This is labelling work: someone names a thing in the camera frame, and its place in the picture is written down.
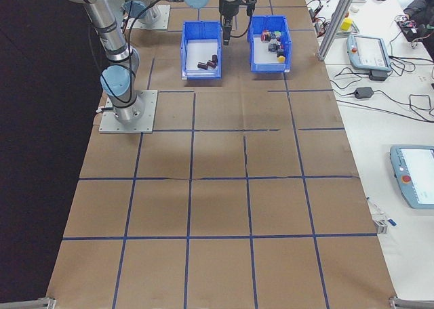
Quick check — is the blue plastic battery bin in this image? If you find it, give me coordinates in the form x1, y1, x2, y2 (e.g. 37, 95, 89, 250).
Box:
179, 20, 224, 81

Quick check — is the blue plastic button bin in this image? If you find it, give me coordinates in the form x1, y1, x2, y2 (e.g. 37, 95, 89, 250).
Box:
246, 15, 294, 74

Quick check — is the small black box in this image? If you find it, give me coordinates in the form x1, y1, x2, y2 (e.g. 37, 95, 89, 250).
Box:
368, 70, 390, 83

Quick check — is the small grey box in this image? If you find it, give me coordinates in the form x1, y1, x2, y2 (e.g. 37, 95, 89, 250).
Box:
374, 218, 389, 236

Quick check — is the white paper bin liner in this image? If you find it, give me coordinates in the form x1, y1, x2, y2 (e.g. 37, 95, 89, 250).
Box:
186, 38, 220, 75
252, 37, 285, 65

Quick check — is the grey blue teach pendant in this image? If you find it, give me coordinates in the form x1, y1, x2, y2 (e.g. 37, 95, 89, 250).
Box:
389, 144, 434, 210
345, 34, 395, 72

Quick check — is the black power adapter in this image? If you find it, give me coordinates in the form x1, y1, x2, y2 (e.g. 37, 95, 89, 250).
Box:
353, 87, 375, 100

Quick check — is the person in dark clothing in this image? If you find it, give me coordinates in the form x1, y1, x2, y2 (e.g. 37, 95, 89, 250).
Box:
402, 0, 434, 61

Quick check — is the white pen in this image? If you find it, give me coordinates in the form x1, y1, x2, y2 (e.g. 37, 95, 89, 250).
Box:
366, 196, 388, 219

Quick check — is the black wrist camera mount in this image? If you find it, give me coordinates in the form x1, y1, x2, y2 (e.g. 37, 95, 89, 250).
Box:
241, 0, 256, 18

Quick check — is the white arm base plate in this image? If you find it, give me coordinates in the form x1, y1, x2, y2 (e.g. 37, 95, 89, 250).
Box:
130, 4, 171, 30
98, 89, 159, 134

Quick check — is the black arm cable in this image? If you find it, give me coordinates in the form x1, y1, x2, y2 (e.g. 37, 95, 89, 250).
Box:
88, 0, 254, 115

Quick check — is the aluminium profile post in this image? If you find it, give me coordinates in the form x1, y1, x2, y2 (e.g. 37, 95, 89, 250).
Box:
315, 0, 361, 62

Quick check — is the black power cable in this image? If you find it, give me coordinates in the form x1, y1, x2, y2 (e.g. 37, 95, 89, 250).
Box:
334, 89, 434, 124

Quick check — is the circuit board with wires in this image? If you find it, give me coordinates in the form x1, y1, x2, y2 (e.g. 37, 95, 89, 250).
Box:
395, 14, 421, 41

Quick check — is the black frame cover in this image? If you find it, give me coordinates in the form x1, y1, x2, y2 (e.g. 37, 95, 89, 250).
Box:
0, 0, 106, 305

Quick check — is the aluminium profile rail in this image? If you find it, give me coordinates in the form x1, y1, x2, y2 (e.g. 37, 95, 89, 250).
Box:
0, 297, 57, 309
388, 295, 434, 309

